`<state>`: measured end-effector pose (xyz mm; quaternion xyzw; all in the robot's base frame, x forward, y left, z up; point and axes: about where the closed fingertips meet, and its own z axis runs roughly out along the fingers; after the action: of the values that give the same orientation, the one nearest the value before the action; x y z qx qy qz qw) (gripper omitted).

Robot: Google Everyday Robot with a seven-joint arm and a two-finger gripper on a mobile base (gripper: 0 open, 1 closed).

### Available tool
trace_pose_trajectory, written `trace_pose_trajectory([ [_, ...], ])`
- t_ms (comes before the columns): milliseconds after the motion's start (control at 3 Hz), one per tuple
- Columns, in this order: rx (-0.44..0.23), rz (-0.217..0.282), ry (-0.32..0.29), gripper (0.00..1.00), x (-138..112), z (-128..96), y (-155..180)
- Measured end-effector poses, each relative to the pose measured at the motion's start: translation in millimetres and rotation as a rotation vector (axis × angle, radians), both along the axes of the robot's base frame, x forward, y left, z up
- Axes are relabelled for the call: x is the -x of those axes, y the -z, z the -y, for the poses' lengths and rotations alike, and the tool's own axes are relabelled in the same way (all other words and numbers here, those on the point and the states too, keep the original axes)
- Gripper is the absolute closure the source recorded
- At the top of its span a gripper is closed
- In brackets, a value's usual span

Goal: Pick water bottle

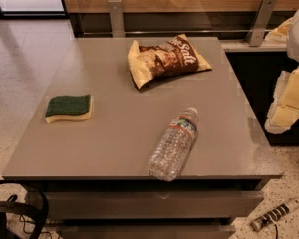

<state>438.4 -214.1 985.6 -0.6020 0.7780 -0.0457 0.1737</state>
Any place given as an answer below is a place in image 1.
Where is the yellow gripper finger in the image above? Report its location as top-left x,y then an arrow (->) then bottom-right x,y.
265,18 -> 292,43
265,67 -> 299,134

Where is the clear plastic water bottle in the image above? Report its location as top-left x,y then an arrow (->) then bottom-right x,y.
149,107 -> 198,182

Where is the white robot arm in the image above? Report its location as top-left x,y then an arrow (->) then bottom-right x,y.
265,9 -> 299,134

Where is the brown yellow chip bag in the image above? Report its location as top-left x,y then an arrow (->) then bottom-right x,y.
128,34 -> 212,89

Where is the white power strip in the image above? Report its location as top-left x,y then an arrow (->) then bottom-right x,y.
250,198 -> 299,232

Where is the green yellow sponge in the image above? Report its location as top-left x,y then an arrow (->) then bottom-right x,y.
45,94 -> 93,124

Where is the grey table drawer unit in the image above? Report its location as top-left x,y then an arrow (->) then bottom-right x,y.
33,180 -> 263,239

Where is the black chair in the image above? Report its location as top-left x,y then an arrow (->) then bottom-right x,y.
0,183 -> 49,239

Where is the right metal bracket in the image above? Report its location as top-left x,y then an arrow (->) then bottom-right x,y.
246,0 -> 277,47

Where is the metal bracket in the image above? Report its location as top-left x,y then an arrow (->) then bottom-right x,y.
246,0 -> 277,47
108,0 -> 125,38

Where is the left metal bracket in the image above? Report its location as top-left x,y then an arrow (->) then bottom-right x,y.
108,0 -> 125,38

